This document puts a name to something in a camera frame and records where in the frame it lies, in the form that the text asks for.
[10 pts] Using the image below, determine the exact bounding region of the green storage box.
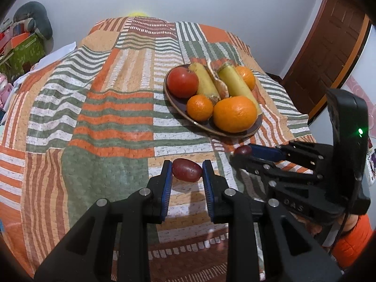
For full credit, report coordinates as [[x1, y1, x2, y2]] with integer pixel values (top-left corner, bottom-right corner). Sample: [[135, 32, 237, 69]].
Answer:
[[1, 33, 45, 82]]

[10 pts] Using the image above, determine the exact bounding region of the patchwork striped bedspread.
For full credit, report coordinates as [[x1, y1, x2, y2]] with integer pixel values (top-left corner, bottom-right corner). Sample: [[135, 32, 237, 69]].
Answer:
[[1, 17, 313, 276]]

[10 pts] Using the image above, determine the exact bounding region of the pink toy figure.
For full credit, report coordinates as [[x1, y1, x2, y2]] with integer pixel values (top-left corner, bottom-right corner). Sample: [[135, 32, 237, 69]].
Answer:
[[0, 73, 13, 109]]

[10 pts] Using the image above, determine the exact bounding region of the dark purple plate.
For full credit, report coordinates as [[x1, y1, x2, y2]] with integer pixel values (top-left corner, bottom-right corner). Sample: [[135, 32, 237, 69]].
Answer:
[[163, 66, 263, 138]]

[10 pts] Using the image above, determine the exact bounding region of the orange sleeve forearm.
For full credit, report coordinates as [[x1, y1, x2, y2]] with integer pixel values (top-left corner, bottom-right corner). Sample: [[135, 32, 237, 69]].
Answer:
[[332, 215, 373, 270]]

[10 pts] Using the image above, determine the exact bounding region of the large orange with sticker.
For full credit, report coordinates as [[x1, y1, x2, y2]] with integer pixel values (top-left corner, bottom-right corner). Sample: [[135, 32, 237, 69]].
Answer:
[[212, 95, 258, 134]]

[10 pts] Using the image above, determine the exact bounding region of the dark red grape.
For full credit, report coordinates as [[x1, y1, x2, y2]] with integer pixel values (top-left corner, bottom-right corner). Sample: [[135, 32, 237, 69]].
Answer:
[[233, 145, 252, 156], [172, 158, 202, 183]]

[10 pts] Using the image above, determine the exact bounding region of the red tomato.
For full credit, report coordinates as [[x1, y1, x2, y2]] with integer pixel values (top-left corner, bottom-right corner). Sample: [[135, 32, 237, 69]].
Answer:
[[166, 66, 199, 99]]

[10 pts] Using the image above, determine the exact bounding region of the brown wooden door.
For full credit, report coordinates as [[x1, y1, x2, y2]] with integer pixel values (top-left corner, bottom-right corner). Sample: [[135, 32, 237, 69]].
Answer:
[[282, 0, 371, 121]]

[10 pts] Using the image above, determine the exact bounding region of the grey neck pillow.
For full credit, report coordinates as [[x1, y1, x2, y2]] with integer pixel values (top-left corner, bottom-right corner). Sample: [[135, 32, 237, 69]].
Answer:
[[13, 1, 53, 41]]

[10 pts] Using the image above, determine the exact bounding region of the small mandarin orange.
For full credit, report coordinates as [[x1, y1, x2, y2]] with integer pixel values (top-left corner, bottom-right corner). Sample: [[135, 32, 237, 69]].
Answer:
[[186, 94, 213, 122]]

